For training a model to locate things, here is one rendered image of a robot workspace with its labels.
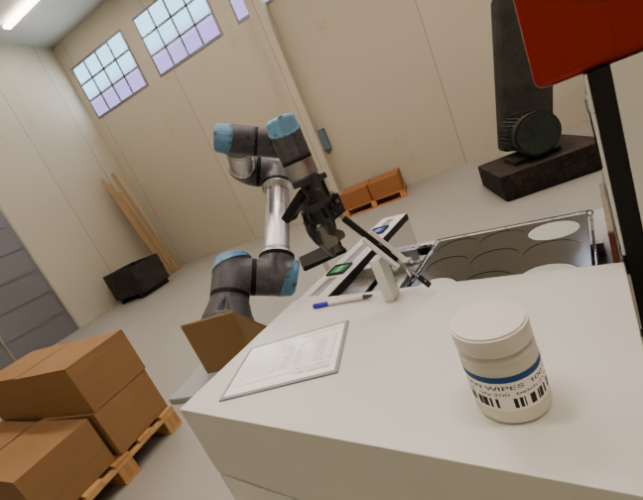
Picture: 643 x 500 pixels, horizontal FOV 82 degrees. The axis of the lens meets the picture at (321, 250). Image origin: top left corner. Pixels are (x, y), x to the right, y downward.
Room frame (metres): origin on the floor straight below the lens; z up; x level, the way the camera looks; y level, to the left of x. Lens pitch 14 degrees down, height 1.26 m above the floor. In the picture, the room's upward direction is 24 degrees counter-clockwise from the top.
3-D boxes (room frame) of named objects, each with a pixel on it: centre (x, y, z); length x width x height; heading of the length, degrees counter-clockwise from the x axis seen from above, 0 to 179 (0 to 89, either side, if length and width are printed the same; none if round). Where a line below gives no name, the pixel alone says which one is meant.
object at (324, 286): (1.02, -0.10, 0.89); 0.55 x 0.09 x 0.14; 140
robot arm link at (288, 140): (0.92, -0.03, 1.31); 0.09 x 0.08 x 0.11; 4
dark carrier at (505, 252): (0.74, -0.34, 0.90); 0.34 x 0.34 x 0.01; 50
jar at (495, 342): (0.31, -0.12, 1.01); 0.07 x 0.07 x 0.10
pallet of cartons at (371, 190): (6.57, -1.27, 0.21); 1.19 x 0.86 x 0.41; 64
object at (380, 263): (0.62, -0.10, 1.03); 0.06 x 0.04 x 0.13; 50
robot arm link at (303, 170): (0.92, -0.04, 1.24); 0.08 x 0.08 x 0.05
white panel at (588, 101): (0.75, -0.64, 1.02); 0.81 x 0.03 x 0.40; 140
